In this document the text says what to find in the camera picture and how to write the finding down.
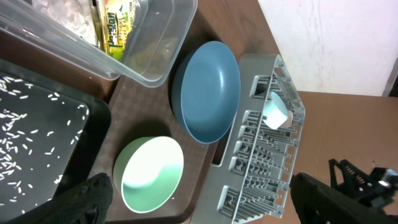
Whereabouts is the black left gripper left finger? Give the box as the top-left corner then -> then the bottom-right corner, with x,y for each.
9,173 -> 113,224

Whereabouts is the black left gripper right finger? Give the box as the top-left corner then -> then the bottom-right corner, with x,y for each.
290,172 -> 397,224

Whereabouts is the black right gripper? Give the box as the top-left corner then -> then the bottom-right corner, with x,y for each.
328,159 -> 397,212

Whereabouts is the green bowl with rice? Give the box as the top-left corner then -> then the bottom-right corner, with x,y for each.
113,136 -> 184,213

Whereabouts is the pink cup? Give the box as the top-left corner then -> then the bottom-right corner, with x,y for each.
283,110 -> 294,128

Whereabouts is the light blue bowl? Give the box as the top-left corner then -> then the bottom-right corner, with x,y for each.
262,91 -> 289,129

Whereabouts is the yellow green snack wrapper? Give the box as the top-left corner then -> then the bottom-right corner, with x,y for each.
93,0 -> 137,60

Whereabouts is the white tissue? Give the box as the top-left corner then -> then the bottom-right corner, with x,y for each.
32,0 -> 99,46

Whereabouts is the grey plastic dishwasher rack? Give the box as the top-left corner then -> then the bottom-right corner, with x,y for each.
191,54 -> 305,224

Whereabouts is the black tray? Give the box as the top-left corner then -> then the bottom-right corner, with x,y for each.
1,60 -> 111,223

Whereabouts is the white rice pile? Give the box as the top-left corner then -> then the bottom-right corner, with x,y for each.
1,73 -> 90,223

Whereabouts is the brown serving tray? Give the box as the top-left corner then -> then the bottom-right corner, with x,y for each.
83,12 -> 218,224

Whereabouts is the dark blue plate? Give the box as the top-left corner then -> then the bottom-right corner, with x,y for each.
171,41 -> 241,144

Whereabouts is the clear plastic bin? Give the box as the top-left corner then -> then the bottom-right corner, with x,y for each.
1,0 -> 198,88

